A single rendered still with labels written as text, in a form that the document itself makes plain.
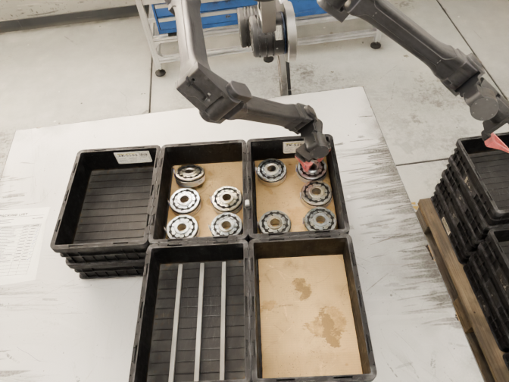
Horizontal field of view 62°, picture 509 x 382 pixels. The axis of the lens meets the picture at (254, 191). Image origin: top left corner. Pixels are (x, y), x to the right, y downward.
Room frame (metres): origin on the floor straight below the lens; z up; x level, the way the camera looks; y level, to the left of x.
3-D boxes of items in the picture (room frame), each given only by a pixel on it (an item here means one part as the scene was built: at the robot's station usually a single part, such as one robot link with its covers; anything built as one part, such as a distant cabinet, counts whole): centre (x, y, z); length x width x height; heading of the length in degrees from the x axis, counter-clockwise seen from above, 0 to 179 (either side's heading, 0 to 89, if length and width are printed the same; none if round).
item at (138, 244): (0.85, 0.47, 0.92); 0.40 x 0.30 x 0.02; 177
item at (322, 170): (0.92, -0.21, 0.86); 0.10 x 0.10 x 0.01
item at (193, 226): (0.73, 0.24, 0.86); 0.10 x 0.10 x 0.01
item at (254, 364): (0.42, -0.10, 0.92); 0.40 x 0.30 x 0.02; 177
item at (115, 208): (0.85, 0.47, 0.87); 0.40 x 0.30 x 0.11; 177
